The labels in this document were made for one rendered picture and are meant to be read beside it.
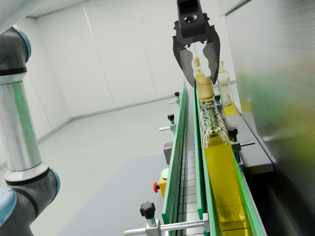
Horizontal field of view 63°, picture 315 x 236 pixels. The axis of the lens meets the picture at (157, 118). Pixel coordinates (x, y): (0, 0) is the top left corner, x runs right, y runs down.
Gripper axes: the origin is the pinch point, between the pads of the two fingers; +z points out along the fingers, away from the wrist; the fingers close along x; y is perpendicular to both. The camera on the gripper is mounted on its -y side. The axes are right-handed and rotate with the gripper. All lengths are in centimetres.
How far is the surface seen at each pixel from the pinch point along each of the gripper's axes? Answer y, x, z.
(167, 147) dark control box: 50, 23, 36
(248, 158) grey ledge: 19.4, -8.4, 30.7
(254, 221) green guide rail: -19.6, -3.8, 21.8
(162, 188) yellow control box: 21.5, 22.3, 38.5
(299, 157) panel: -18.1, -12.3, 11.9
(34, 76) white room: 476, 375, -13
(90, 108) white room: 568, 316, 105
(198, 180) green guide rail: -3.7, 5.8, 22.0
